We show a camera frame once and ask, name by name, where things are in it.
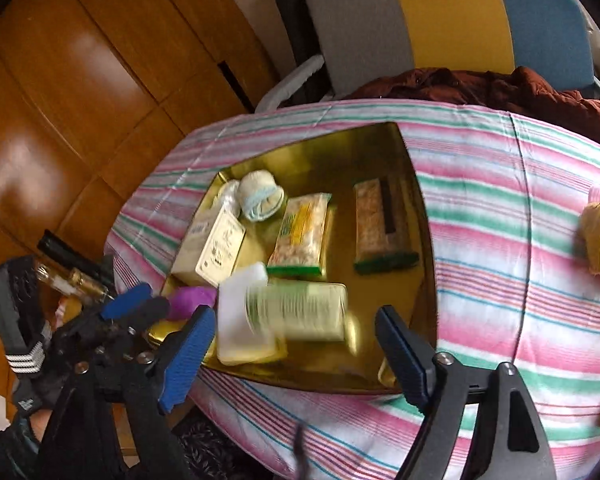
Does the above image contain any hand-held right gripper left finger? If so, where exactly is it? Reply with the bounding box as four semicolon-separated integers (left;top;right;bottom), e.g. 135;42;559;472
37;305;217;480

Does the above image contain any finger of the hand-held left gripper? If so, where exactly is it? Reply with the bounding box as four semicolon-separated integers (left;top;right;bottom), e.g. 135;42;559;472
129;297;172;336
100;282;154;322

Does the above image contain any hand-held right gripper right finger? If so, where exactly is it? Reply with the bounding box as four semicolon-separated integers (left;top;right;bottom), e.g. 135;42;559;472
374;305;557;480

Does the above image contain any purple snack packet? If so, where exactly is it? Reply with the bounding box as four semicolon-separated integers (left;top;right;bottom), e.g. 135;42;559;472
170;285;217;322

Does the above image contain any white foam block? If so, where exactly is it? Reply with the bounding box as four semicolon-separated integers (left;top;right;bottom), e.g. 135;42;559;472
217;262;281;366

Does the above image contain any cream cardboard box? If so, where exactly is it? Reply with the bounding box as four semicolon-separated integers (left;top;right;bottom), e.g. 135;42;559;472
172;205;247;288

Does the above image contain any white green packet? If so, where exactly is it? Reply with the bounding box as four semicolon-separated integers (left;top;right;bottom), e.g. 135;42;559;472
247;280;349;344

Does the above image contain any brown packet green edge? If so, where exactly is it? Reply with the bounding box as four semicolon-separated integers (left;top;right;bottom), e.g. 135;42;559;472
352;177;421;276

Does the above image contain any white sock roll blue trim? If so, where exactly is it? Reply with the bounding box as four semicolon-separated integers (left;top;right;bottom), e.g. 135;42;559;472
237;171;286;222

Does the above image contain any yellow white snack packet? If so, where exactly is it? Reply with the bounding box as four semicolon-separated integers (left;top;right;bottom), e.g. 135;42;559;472
267;192;333;279

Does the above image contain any gold tin box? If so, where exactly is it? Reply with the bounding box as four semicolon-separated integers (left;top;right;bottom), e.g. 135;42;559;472
147;121;438;396

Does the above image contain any person's left forearm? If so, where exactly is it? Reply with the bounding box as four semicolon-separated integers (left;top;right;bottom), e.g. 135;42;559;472
0;410;46;480

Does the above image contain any glass bottle gold cap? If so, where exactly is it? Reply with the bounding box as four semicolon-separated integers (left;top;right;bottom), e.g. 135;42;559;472
35;261;112;306

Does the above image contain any black slim object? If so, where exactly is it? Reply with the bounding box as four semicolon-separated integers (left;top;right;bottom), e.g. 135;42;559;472
37;230;113;281

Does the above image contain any dark patterned cloth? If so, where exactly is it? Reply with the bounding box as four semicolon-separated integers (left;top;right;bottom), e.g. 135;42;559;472
172;407;306;480

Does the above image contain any striped tablecloth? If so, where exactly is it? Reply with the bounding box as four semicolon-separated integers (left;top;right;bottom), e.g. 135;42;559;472
105;99;600;480

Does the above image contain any wooden wardrobe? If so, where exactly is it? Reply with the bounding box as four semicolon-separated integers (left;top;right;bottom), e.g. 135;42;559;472
0;0;281;411

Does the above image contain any dark red jacket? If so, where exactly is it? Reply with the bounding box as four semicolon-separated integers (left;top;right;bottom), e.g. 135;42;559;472
345;66;600;153

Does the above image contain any black rolled mat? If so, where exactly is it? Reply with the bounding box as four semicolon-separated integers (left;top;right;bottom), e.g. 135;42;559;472
267;0;326;106

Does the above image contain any grey yellow blue chair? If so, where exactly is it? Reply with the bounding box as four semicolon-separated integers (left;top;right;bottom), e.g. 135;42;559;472
255;0;600;116

